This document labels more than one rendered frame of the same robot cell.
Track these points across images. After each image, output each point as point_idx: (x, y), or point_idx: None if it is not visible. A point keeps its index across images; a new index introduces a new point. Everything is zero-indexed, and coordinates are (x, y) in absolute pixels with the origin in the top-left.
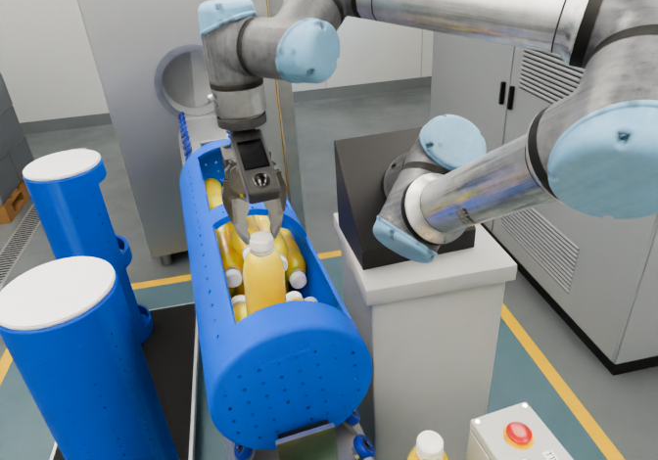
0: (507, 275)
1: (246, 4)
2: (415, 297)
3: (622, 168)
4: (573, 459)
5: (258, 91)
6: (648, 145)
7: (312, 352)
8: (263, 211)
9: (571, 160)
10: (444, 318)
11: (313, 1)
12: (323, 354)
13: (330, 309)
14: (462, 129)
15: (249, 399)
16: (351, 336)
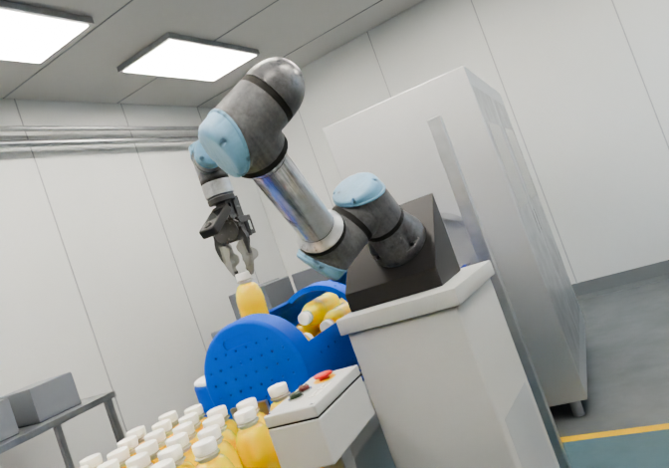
0: (449, 300)
1: None
2: (375, 326)
3: (208, 144)
4: (335, 384)
5: (217, 181)
6: (200, 128)
7: (255, 344)
8: (320, 287)
9: (204, 149)
10: (415, 351)
11: None
12: (263, 346)
13: (277, 319)
14: (359, 179)
15: (225, 380)
16: (277, 332)
